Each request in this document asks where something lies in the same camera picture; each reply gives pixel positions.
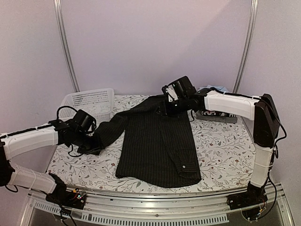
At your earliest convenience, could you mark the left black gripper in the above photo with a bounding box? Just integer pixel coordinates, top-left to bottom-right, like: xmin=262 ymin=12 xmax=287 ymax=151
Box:
xmin=73 ymin=131 xmax=105 ymax=155

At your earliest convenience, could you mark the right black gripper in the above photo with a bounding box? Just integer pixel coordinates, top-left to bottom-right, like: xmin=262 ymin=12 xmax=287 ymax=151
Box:
xmin=154 ymin=96 xmax=189 ymax=118

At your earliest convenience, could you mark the black pinstriped long sleeve shirt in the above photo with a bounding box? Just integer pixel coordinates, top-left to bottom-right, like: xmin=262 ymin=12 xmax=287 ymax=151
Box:
xmin=94 ymin=95 xmax=201 ymax=188

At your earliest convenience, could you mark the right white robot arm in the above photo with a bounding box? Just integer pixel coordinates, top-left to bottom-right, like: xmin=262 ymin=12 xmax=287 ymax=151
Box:
xmin=159 ymin=76 xmax=284 ymax=205

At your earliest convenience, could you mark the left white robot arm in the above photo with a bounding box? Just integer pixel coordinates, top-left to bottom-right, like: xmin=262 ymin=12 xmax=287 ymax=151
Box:
xmin=0 ymin=109 xmax=101 ymax=204

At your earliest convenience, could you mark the black white printed folded shirt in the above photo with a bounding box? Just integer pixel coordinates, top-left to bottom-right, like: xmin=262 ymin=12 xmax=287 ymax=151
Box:
xmin=200 ymin=111 xmax=236 ymax=118

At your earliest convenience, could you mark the white plastic basket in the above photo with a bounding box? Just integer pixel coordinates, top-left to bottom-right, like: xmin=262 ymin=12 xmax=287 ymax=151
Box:
xmin=61 ymin=88 xmax=114 ymax=124

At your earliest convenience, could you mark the light blue folded shirt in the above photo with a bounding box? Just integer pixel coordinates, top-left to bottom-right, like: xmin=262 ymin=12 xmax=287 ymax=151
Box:
xmin=198 ymin=85 xmax=229 ymax=92

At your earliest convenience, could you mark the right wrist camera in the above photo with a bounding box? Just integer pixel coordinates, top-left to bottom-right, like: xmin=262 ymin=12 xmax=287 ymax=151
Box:
xmin=162 ymin=84 xmax=179 ymax=103

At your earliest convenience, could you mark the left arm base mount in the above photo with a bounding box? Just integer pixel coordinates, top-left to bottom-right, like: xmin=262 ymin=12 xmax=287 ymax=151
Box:
xmin=46 ymin=186 xmax=87 ymax=210

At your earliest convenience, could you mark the aluminium front rail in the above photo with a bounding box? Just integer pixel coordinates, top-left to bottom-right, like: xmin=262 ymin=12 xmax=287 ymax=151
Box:
xmin=20 ymin=183 xmax=295 ymax=226

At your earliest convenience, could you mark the right aluminium frame post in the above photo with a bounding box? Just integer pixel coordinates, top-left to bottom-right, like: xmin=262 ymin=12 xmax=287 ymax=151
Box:
xmin=233 ymin=0 xmax=258 ymax=93

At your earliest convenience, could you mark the aluminium frame post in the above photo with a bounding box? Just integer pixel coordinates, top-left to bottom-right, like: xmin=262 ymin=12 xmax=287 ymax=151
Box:
xmin=233 ymin=0 xmax=258 ymax=93
xmin=53 ymin=0 xmax=80 ymax=92

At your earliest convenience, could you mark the left aluminium frame post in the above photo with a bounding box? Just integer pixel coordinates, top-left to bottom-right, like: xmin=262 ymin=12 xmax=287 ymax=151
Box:
xmin=53 ymin=0 xmax=80 ymax=92

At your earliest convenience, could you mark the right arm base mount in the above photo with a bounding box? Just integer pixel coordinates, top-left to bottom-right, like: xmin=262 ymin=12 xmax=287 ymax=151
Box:
xmin=226 ymin=188 xmax=268 ymax=210

